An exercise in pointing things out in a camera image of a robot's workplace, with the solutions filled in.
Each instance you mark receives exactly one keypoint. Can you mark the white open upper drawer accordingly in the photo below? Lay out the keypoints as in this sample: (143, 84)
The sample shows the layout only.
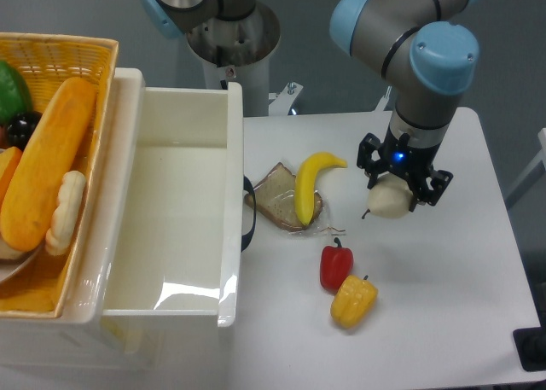
(179, 245)

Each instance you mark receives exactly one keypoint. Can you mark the orange fruit piece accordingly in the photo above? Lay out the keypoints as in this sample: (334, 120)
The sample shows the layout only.
(9, 160)

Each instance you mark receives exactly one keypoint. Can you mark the pale cream pear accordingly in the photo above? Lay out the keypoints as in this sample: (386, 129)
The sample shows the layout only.
(389, 198)

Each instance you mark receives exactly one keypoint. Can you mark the cream twisted bread roll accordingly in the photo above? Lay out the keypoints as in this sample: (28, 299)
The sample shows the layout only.
(63, 222)

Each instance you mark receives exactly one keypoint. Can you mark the yellow bell pepper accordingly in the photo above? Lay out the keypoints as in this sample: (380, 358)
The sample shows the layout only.
(353, 301)

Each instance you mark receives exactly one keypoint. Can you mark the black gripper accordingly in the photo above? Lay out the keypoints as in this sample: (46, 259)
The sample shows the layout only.
(406, 150)

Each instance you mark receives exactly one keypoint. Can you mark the yellow banana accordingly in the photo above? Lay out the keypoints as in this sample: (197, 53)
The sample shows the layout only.
(304, 192)

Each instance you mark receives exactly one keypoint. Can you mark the dark purple grape cluster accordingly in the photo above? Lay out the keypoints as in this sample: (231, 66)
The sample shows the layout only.
(20, 128)

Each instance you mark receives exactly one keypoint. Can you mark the white frame at right edge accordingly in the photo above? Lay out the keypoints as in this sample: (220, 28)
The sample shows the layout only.
(533, 171)

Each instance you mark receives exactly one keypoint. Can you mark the red bell pepper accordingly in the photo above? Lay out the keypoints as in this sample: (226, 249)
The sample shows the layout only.
(335, 266)

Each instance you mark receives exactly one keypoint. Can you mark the green avocado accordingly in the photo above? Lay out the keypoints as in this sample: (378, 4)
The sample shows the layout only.
(15, 95)

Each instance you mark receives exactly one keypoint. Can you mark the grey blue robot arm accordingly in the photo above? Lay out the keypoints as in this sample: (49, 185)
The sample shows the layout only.
(411, 44)

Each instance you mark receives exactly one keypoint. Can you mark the orange baguette loaf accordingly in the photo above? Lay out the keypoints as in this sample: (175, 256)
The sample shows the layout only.
(30, 200)

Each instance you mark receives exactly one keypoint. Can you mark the white plate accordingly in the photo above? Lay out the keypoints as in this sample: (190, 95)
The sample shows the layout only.
(13, 261)

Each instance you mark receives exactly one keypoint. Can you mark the yellow wicker basket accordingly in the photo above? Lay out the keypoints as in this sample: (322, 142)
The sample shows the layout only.
(45, 61)

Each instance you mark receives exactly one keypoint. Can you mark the black device at table edge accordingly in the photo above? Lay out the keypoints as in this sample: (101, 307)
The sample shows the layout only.
(530, 345)

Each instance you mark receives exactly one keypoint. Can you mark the white drawer cabinet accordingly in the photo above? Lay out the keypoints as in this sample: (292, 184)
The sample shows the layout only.
(169, 352)

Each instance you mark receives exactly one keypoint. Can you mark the brown bread slice in wrap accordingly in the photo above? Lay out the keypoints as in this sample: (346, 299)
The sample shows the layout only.
(274, 199)

